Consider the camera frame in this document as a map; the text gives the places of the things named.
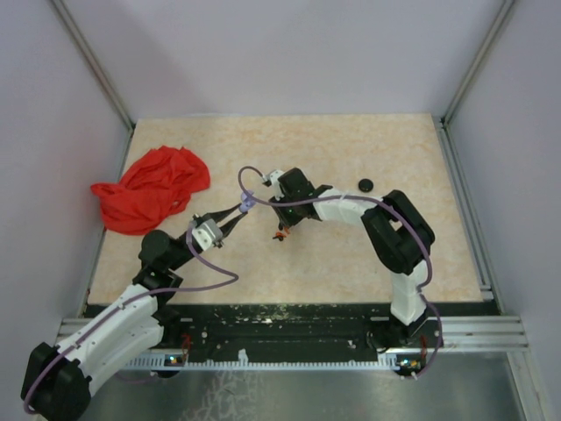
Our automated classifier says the lilac earbud charging case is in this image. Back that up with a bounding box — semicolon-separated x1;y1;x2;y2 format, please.
238;191;256;213

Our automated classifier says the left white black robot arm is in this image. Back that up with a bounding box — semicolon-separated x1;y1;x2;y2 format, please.
21;203;249;420

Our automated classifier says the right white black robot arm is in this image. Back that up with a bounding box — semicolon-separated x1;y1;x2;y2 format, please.
262;168;436;347

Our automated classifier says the black round case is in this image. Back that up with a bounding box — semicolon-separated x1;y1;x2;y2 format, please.
358;178;374;193

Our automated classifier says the red crumpled cloth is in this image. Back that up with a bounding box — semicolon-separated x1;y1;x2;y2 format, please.
90;146;210;236

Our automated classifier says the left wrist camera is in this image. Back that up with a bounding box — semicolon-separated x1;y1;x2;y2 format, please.
190;219;223;252

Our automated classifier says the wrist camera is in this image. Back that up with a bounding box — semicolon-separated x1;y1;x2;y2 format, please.
190;219;223;252
261;169;284;187

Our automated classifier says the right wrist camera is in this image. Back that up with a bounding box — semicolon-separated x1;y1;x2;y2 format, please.
261;169;284;187

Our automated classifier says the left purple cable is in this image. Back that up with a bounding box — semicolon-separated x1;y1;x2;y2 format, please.
22;221;240;416

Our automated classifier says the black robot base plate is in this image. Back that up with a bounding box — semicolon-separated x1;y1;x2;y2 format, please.
157;303;442;364

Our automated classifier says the white slotted cable duct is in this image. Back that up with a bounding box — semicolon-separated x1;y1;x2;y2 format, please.
117;350;424;373

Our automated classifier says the right aluminium frame post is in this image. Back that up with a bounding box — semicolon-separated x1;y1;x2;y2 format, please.
440;0;518;130

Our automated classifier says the aluminium frame post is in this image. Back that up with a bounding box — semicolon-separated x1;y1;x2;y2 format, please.
47;0;136;132
440;0;518;130

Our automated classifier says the left aluminium frame post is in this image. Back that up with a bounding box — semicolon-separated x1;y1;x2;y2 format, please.
47;0;136;132

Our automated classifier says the aluminium rail right side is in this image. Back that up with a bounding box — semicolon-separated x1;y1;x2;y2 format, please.
433;118;529;353

